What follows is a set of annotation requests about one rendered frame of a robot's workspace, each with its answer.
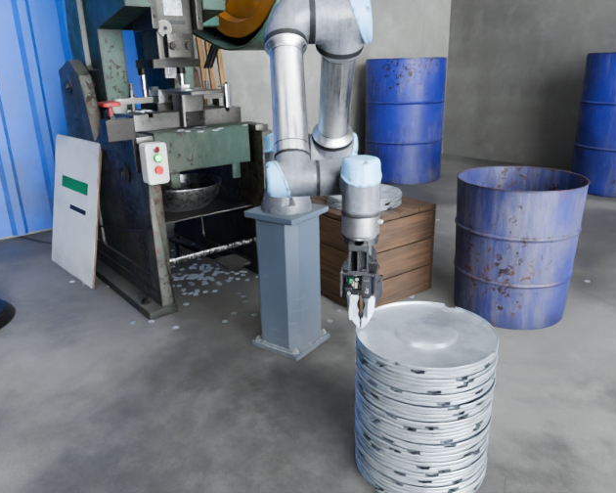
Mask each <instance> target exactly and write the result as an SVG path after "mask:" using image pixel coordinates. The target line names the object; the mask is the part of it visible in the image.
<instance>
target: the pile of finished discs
mask: <svg viewBox="0 0 616 493"><path fill-rule="evenodd" d="M401 198H402V191H400V189H398V188H396V187H393V186H389V185H383V184H380V211H383V210H388V209H387V208H389V209H392V208H395V207H397V206H399V205H400V204H401V202H402V201H401ZM326 203H327V205H328V206H330V207H332V208H336V209H340V210H342V208H341V196H326Z"/></svg>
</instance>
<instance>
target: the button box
mask: <svg viewBox="0 0 616 493"><path fill-rule="evenodd" d="M154 146H159V152H158V154H160V155H161V156H162V161H161V162H155V161H154V155H155V153H154V151H153V147H154ZM139 150H140V158H141V164H142V172H143V180H144V182H145V183H147V184H148V205H149V227H148V228H147V229H144V230H129V229H122V228H117V227H112V226H107V225H98V227H109V228H113V229H117V230H122V231H128V232H144V231H148V230H149V229H150V228H151V226H152V217H151V195H150V185H156V184H162V183H167V182H169V180H170V177H169V168H168V159H167V150H166V145H165V143H162V142H158V141H155V142H147V143H141V144H140V145H139ZM157 166H162V167H163V170H164V171H163V173H162V174H156V173H155V171H154V169H155V168H156V167H157ZM20 238H25V239H29V240H33V241H36V242H40V243H47V244H51V243H50V242H44V241H38V240H34V239H31V238H27V237H23V236H20Z"/></svg>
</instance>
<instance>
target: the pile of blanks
mask: <svg viewBox="0 0 616 493"><path fill-rule="evenodd" d="M355 350H356V359H355V365H356V375H355V386H356V390H355V396H356V401H355V458H356V463H357V467H358V469H359V471H360V473H361V475H362V476H363V478H364V479H365V480H366V482H367V483H368V484H369V485H370V486H371V487H372V488H375V487H377V489H376V491H378V492H379V493H475V492H476V491H477V489H478V488H479V487H480V485H481V484H482V482H483V479H484V476H485V472H486V466H487V448H488V442H489V431H490V424H491V421H492V414H493V413H492V403H493V398H494V387H495V384H496V365H497V362H498V351H497V354H496V355H495V357H494V358H493V359H492V360H491V361H490V362H489V363H487V364H486V365H484V366H482V367H481V368H478V369H476V370H473V371H470V372H466V373H461V374H455V375H444V376H433V375H421V374H420V372H416V373H415V374H414V373H409V372H405V371H401V370H397V369H394V368H391V367H388V366H386V365H384V364H381V363H379V362H377V361H376V360H375V359H373V358H372V357H370V356H369V355H368V354H367V353H366V352H365V351H364V350H363V349H362V348H361V347H360V345H359V343H358V341H357V339H356V346H355Z"/></svg>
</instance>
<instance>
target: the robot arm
mask: <svg viewBox="0 0 616 493"><path fill-rule="evenodd" d="M372 39H373V18H372V8H371V2H370V0H281V1H280V2H279V3H278V4H277V6H276V7H275V9H274V10H273V12H272V13H271V15H270V17H269V20H268V22H267V24H266V29H265V34H264V47H265V52H266V54H267V55H268V56H269V57H270V74H271V95H272V117H273V133H271V134H269V135H267V136H266V137H265V139H264V156H265V174H266V187H265V191H264V195H263V199H262V202H261V210H262V211H263V212H265V213H268V214H273V215H294V214H300V213H304V212H307V211H309V210H311V208H312V205H311V199H310V197H313V196H341V208H342V213H341V233H342V234H343V242H344V243H345V244H346V245H349V259H347V261H344V262H343V265H342V268H341V271H340V284H339V290H340V296H343V298H344V300H345V302H346V308H347V310H348V312H349V320H351V319H352V321H353V322H354V324H355V325H356V326H357V327H358V328H361V329H363V328H364V327H365V326H366V325H367V323H368V322H369V321H370V319H371V317H372V315H373V313H374V310H375V307H376V305H377V303H378V301H379V299H380V297H381V295H382V290H383V282H382V277H383V275H379V272H378V269H380V266H379V265H378V263H376V261H377V252H376V250H375V249H374V245H376V244H377V243H378V234H379V224H382V223H383V220H382V219H379V216H380V183H381V177H382V174H381V170H380V160H379V158H377V157H373V156H357V151H358V139H357V135H356V134H355V133H354V132H353V130H352V128H351V127H350V126H349V119H350V110H351V101H352V91H353V82H354V72H355V64H356V58H357V57H358V56H360V55H361V54H362V52H363V49H364V43H365V44H368V43H371V42H372ZM307 44H316V50H317V52H318V53H319V54H320V55H321V56H322V57H321V78H320V100H319V121H318V124H316V125H315V127H314V128H313V132H312V134H308V123H307V108H306V92H305V76H304V60H303V55H304V54H305V52H306V51H307ZM360 295H361V296H362V299H363V301H364V303H365V304H364V306H363V315H362V318H361V316H360V313H359V309H360V306H359V304H358V300H359V297H360Z"/></svg>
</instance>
